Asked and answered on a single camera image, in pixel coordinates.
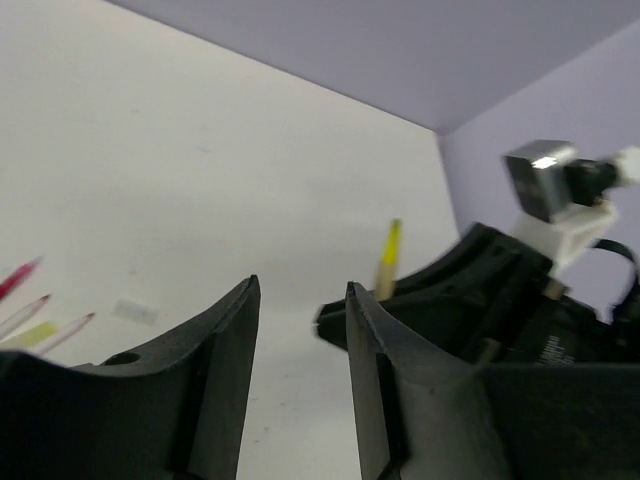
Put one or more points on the white red marker upper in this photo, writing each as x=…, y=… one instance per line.
x=10, y=324

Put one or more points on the pink pen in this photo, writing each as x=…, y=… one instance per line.
x=18, y=277

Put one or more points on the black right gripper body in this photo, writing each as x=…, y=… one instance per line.
x=563, y=331

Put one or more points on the yellow highlighter pen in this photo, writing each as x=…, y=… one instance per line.
x=386, y=272

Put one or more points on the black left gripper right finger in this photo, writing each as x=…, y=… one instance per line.
x=422, y=413

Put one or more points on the clear pen cap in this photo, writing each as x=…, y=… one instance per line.
x=135, y=312

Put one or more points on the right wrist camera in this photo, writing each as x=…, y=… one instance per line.
x=563, y=197

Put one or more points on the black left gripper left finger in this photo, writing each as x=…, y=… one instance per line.
x=171, y=408

